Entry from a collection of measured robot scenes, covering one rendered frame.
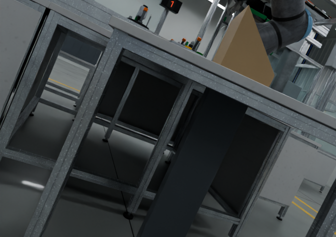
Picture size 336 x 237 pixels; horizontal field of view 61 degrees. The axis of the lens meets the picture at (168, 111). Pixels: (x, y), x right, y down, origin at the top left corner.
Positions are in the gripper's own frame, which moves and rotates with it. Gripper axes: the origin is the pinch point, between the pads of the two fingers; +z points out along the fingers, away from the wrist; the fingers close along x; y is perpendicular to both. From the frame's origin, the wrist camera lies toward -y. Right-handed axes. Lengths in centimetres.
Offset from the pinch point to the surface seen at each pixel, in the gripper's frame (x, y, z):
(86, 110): -54, 54, 67
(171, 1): -24.4, -29.2, 1.9
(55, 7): -77, 6, 39
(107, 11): -57, -2, 29
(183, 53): -36, 64, 39
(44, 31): -78, 5, 50
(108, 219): -17, 10, 123
